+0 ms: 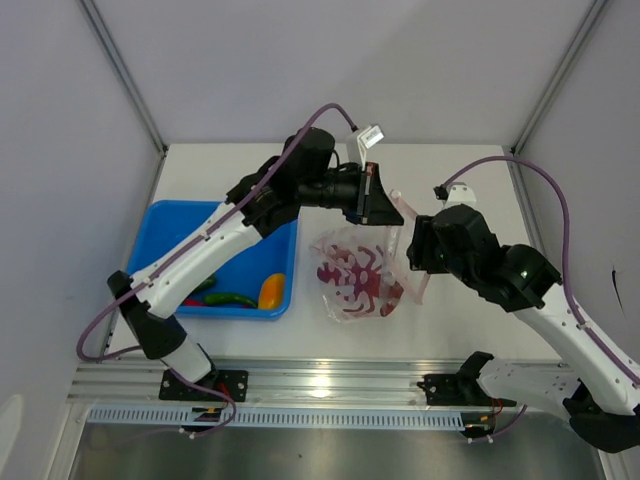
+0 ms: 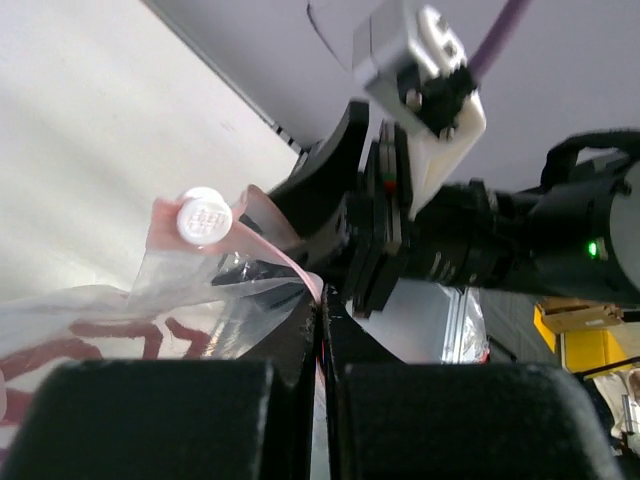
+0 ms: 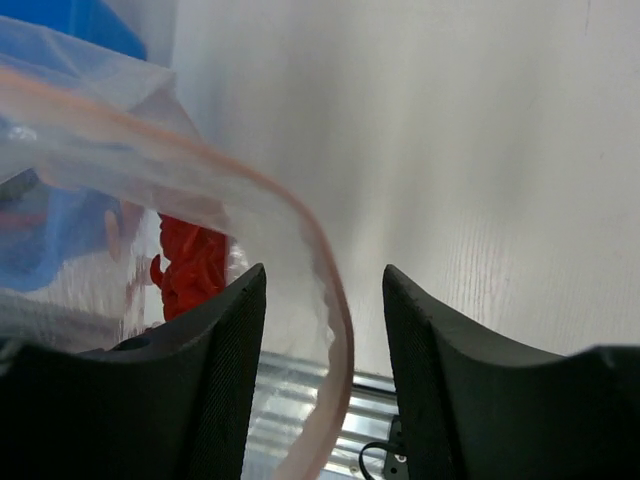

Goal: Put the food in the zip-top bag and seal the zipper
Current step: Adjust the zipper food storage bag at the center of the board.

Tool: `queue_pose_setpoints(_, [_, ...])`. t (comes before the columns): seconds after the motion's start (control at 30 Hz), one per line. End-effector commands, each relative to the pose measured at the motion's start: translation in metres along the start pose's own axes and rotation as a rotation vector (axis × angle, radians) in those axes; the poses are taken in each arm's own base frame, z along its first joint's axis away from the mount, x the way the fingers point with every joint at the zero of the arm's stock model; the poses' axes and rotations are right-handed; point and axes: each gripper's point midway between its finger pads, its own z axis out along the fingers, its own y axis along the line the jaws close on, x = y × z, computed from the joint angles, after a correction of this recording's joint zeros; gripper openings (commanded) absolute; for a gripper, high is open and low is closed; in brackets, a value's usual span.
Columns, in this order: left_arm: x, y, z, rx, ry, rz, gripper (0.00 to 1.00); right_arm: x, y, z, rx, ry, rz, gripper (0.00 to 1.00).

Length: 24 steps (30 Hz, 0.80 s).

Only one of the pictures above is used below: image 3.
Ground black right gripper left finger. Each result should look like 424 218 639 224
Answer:
1 264 267 479

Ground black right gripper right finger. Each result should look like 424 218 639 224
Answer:
382 266 639 479

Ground red toy lobster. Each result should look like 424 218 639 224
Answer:
149 214 229 322

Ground clear pink zip top bag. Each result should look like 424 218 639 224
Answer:
0 14 356 480

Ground blue plastic bin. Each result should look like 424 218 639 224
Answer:
1 1 147 293

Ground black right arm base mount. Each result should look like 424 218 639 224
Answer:
358 415 409 480

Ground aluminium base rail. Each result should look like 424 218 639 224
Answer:
241 352 398 479

